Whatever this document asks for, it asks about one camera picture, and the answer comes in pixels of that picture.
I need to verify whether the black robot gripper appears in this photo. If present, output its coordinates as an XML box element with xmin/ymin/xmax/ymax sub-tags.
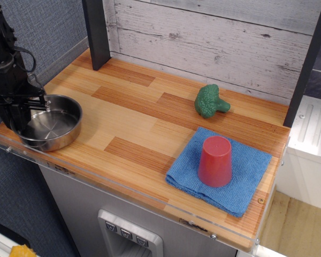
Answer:
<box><xmin>0</xmin><ymin>63</ymin><xmax>48</xmax><ymax>131</ymax></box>

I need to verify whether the silver metal pot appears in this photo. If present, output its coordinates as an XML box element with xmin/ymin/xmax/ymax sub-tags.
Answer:
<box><xmin>10</xmin><ymin>81</ymin><xmax>82</xmax><ymax>152</ymax></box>

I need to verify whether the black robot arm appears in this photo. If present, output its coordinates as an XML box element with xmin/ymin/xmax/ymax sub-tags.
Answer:
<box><xmin>0</xmin><ymin>6</ymin><xmax>48</xmax><ymax>131</ymax></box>

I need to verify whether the yellow object at corner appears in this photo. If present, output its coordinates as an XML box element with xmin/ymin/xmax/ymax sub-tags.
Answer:
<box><xmin>9</xmin><ymin>245</ymin><xmax>37</xmax><ymax>257</ymax></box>

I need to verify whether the grey toy cabinet front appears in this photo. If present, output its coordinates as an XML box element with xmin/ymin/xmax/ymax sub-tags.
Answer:
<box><xmin>41</xmin><ymin>167</ymin><xmax>237</xmax><ymax>256</ymax></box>

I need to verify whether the silver dispenser panel with buttons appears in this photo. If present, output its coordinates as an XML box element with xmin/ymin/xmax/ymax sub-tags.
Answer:
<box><xmin>97</xmin><ymin>209</ymin><xmax>164</xmax><ymax>256</ymax></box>

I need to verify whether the green toy broccoli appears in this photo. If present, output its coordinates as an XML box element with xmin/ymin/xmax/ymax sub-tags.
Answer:
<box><xmin>194</xmin><ymin>84</ymin><xmax>231</xmax><ymax>118</ymax></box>

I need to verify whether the red plastic cup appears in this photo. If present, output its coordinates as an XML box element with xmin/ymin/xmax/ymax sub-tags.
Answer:
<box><xmin>198</xmin><ymin>135</ymin><xmax>232</xmax><ymax>187</ymax></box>

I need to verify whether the clear acrylic table guard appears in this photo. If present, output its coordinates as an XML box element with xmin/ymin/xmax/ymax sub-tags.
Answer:
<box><xmin>0</xmin><ymin>127</ymin><xmax>280</xmax><ymax>256</ymax></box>

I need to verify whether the blue folded cloth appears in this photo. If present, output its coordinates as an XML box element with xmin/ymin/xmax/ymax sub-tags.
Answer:
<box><xmin>165</xmin><ymin>127</ymin><xmax>272</xmax><ymax>217</ymax></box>

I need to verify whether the white toy sink unit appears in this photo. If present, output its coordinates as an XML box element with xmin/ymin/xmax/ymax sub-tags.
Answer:
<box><xmin>276</xmin><ymin>96</ymin><xmax>321</xmax><ymax>208</ymax></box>

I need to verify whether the dark left shelf post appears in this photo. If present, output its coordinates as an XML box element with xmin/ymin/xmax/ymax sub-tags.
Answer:
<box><xmin>82</xmin><ymin>0</ymin><xmax>111</xmax><ymax>71</ymax></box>

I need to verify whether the dark shelf post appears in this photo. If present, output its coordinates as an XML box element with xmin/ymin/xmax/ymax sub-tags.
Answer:
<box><xmin>283</xmin><ymin>12</ymin><xmax>321</xmax><ymax>128</ymax></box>
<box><xmin>82</xmin><ymin>0</ymin><xmax>111</xmax><ymax>71</ymax></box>

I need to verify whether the dark right shelf post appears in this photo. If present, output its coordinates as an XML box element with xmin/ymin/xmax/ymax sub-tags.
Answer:
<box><xmin>283</xmin><ymin>12</ymin><xmax>321</xmax><ymax>128</ymax></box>

